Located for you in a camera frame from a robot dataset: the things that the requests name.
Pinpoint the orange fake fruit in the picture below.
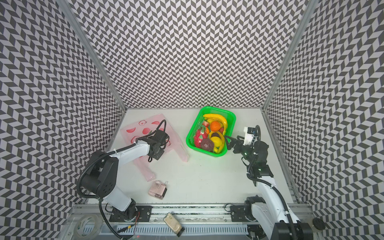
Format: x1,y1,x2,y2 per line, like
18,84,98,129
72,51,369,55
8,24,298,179
210,121,222,132

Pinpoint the pink plastic bag fruit print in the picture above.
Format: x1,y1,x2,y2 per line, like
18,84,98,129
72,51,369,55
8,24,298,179
120,114,189,182

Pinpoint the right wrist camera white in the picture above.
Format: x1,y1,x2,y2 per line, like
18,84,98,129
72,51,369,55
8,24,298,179
243,126,260,146

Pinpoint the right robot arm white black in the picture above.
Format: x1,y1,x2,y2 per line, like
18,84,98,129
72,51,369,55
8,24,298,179
225,136,314,240

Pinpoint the green plastic basket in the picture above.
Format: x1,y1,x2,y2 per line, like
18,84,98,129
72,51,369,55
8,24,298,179
186,107,236,157

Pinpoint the aluminium rail base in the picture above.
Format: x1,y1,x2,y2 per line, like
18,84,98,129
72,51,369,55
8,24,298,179
58,204,267,240

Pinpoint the clear tape roll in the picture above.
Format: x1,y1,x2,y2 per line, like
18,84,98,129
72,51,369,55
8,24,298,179
73,215,103,240

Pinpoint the black knob on block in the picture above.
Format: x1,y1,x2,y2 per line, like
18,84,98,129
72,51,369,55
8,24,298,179
312,218,326,232

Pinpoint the pink dragon fruit fake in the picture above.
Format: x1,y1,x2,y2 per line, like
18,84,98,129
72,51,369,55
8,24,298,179
194,125,209,148

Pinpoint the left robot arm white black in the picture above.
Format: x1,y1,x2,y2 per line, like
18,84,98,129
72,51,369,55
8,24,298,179
76,129,169,221

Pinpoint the yellow fake banana bunch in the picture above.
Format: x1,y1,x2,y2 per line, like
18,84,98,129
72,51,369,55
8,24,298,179
203,114,228,135

